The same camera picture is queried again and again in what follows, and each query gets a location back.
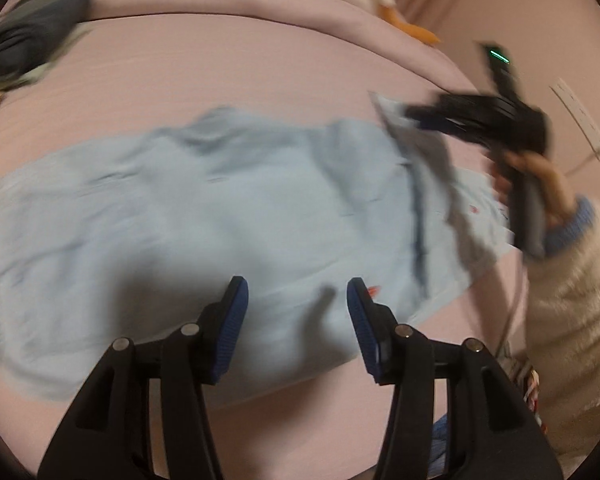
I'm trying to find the blue cloth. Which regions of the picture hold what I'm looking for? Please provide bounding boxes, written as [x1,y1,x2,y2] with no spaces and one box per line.
[430,412,453,478]

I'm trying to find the dark folded jeans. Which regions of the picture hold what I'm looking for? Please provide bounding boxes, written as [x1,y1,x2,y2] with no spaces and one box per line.
[0,0,93,91]

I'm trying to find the patterned fabric item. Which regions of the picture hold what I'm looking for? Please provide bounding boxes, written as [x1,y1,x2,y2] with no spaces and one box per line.
[500,345,548,431]

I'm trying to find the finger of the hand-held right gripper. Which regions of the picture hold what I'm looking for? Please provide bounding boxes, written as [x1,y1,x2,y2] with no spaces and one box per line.
[405,92,503,121]
[415,116,501,150]

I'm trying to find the pink bed sheet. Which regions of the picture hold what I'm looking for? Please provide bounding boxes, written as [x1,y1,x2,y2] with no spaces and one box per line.
[0,10,531,480]

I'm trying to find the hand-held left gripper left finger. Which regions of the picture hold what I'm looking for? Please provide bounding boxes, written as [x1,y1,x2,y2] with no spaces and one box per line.
[37,276,251,480]

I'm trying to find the person's right hand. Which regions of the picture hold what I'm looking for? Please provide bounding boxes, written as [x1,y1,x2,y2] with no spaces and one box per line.
[490,152,578,228]

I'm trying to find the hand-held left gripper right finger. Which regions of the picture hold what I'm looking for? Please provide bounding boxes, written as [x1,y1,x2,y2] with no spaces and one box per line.
[346,277,566,480]

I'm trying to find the person's right forearm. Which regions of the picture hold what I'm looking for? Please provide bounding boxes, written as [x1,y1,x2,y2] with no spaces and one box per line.
[522,197,600,423]

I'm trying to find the light blue denim pants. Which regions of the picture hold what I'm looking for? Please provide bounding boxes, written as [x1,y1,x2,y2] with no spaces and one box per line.
[0,92,516,406]

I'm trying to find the white power strip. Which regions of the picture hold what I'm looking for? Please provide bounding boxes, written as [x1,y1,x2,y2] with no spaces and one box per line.
[550,77,600,161]

